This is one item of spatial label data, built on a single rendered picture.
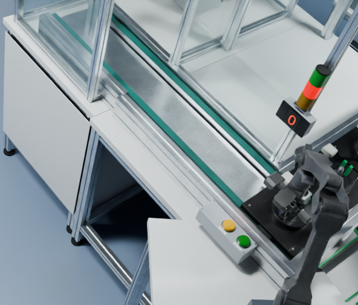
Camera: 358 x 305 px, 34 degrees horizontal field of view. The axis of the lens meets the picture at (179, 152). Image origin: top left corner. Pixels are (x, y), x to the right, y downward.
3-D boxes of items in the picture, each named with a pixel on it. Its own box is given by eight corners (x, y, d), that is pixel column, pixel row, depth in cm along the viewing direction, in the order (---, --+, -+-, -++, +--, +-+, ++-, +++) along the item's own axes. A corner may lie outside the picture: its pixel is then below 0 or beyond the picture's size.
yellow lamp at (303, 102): (304, 112, 187) (311, 101, 183) (293, 102, 188) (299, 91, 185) (314, 106, 189) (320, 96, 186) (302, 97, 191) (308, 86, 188)
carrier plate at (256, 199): (291, 259, 187) (293, 256, 186) (239, 207, 196) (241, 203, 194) (334, 224, 201) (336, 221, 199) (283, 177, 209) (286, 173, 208)
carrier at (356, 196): (336, 223, 202) (353, 202, 192) (286, 175, 210) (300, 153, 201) (374, 192, 215) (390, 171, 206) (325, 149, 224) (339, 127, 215)
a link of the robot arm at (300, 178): (320, 183, 166) (318, 159, 172) (300, 177, 165) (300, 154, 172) (309, 196, 171) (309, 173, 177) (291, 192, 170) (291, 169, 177)
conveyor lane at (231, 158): (281, 273, 194) (292, 258, 186) (124, 110, 224) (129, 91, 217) (330, 232, 210) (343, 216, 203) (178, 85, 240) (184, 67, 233)
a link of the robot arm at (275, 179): (284, 157, 179) (271, 165, 175) (329, 200, 172) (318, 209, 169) (274, 174, 185) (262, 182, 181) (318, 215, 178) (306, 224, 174)
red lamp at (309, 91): (311, 101, 183) (317, 90, 179) (299, 91, 185) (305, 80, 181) (320, 95, 186) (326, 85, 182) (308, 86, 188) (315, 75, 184)
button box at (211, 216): (237, 264, 187) (244, 255, 182) (194, 218, 195) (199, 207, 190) (251, 253, 191) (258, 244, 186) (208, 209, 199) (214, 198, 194)
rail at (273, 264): (280, 294, 189) (292, 278, 181) (112, 115, 221) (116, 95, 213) (290, 285, 192) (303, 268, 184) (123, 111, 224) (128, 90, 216)
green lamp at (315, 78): (317, 90, 179) (324, 78, 176) (305, 80, 181) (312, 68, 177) (326, 85, 182) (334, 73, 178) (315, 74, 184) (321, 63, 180)
